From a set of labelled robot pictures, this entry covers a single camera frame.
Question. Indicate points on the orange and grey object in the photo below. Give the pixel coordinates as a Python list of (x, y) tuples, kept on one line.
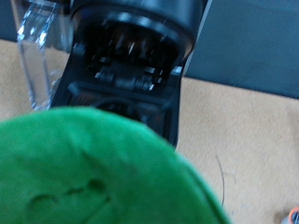
[(292, 216)]

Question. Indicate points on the black Keurig coffee machine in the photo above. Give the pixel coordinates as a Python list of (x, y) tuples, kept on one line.
[(130, 46)]

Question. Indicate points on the clear water tank black lid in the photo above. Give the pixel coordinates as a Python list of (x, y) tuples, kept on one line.
[(32, 65)]

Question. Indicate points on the green coffee pod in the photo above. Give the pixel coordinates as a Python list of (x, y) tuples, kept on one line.
[(93, 168)]

